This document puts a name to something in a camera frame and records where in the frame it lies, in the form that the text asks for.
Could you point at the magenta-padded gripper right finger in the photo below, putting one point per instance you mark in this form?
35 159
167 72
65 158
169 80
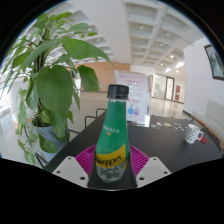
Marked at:
151 170

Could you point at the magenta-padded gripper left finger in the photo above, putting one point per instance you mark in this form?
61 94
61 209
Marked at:
71 170

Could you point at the green plastic drink bottle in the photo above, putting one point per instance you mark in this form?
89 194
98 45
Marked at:
111 133

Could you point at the white plant pot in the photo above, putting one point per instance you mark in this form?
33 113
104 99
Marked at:
50 136

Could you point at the round teal sticker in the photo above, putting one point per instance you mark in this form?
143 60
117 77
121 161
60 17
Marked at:
155 126

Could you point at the round colourful sticker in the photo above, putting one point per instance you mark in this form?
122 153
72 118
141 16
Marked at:
159 123

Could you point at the round brown-rimmed sticker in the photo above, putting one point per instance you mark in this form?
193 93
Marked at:
167 125

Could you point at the white dotted mug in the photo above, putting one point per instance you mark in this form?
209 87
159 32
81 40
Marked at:
191 133

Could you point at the flat round red coaster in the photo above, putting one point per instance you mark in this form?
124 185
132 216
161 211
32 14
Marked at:
204 140

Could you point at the clear acrylic sign stand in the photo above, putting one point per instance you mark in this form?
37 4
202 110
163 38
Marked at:
136 90

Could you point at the large leafy green plant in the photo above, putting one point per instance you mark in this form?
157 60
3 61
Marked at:
53 86

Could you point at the group of ceiling lights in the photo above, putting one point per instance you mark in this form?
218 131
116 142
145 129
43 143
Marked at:
180 65

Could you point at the dark-framed landscape picture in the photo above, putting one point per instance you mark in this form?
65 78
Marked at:
216 63

